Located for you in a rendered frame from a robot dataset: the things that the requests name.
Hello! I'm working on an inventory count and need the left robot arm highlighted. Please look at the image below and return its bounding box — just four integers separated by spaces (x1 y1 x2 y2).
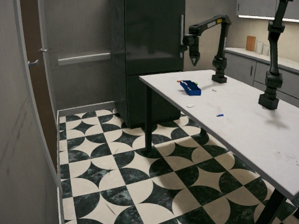
259 1 288 103

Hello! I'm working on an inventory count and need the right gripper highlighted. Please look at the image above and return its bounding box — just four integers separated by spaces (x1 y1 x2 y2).
189 45 201 67

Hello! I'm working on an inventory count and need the blue rack of labelled bins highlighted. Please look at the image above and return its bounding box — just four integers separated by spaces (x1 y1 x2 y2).
180 80 201 96

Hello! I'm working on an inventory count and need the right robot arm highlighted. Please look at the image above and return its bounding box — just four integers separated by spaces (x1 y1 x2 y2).
179 14 232 80

